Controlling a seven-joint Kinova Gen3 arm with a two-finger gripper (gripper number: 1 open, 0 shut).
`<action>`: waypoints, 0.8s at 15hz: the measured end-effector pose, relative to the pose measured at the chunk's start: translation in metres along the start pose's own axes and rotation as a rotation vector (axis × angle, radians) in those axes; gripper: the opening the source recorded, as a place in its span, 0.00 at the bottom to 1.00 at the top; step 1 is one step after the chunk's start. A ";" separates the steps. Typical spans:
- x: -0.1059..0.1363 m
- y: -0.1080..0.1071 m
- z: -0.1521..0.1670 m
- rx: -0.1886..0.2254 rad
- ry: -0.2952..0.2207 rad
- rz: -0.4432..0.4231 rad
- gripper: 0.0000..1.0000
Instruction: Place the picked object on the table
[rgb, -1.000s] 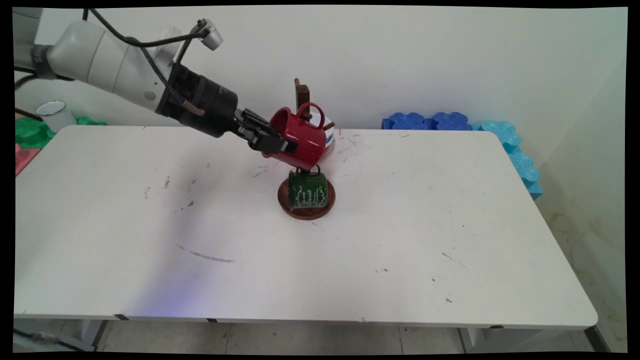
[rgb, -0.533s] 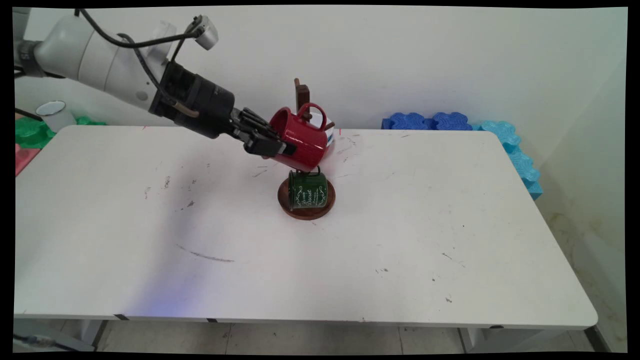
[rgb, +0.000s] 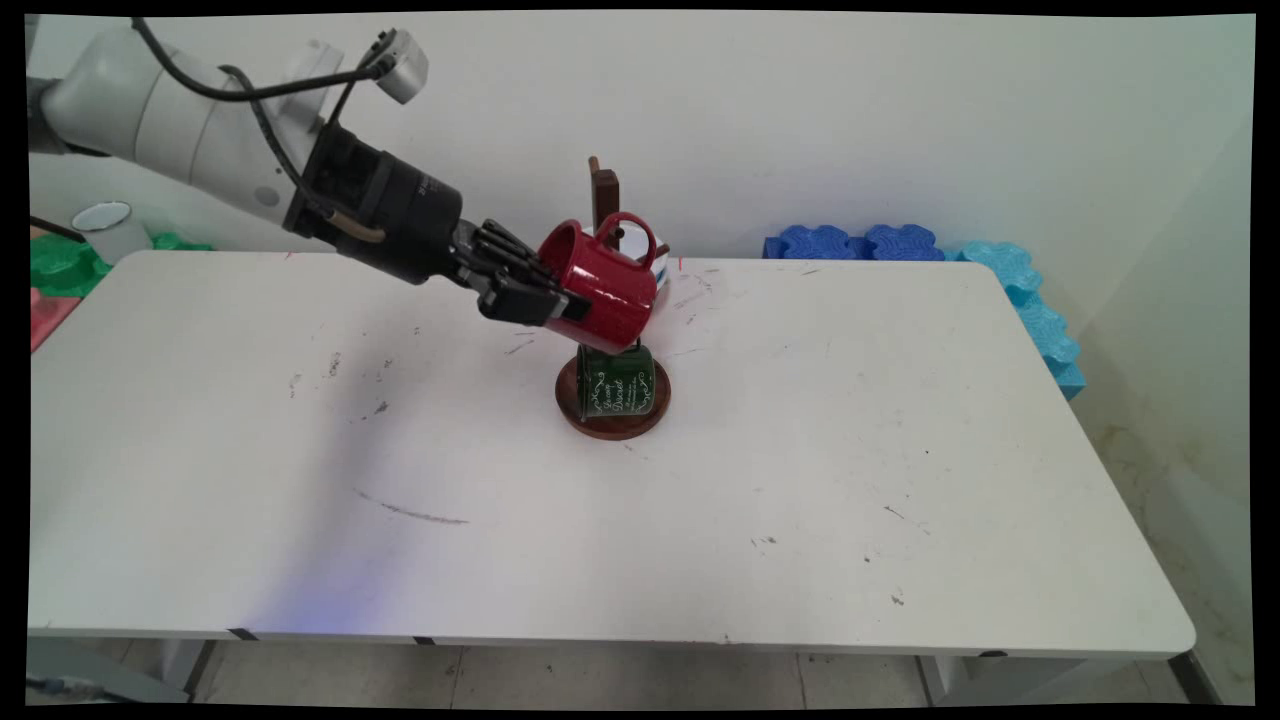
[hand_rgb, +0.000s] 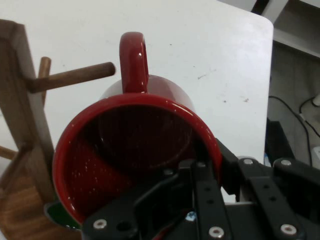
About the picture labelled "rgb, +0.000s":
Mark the green foam tile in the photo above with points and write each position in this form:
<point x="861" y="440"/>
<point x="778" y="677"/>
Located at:
<point x="65" y="265"/>

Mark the light blue foam tiles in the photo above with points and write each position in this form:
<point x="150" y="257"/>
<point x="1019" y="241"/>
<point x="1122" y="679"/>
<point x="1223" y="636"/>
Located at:
<point x="1040" y="320"/>

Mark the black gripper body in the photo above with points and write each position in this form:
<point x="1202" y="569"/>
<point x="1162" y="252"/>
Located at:
<point x="400" y="215"/>

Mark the dark wooden mug tree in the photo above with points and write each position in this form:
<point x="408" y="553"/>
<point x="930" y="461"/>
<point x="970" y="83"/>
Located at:
<point x="615" y="428"/>

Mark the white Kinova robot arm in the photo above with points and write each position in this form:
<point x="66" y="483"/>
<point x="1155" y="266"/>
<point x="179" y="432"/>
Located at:
<point x="130" y="105"/>

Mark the grey table leg frame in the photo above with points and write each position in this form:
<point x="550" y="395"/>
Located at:
<point x="175" y="660"/>

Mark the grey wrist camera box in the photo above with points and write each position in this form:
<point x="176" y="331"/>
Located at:
<point x="403" y="65"/>

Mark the red foam tile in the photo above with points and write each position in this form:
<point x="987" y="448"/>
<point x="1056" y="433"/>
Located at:
<point x="48" y="315"/>

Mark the dark blue foam tile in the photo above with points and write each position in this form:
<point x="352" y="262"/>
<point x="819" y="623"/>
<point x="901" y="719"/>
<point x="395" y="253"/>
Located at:
<point x="903" y="244"/>
<point x="815" y="243"/>

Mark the white bowl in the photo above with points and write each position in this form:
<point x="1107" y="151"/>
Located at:
<point x="660" y="265"/>

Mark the green enamel mug white print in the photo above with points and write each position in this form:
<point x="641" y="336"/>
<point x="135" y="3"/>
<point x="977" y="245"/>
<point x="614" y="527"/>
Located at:
<point x="618" y="390"/>

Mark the red enamel mug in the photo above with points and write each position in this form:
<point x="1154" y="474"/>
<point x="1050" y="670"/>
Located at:
<point x="605" y="290"/>

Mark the white enamel cup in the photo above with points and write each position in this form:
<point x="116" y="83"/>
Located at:
<point x="112" y="235"/>

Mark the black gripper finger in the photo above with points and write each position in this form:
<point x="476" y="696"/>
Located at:
<point x="530" y="298"/>
<point x="515" y="255"/>

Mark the dark table leg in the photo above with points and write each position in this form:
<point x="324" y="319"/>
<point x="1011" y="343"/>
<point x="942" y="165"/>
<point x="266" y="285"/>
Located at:
<point x="1195" y="678"/>

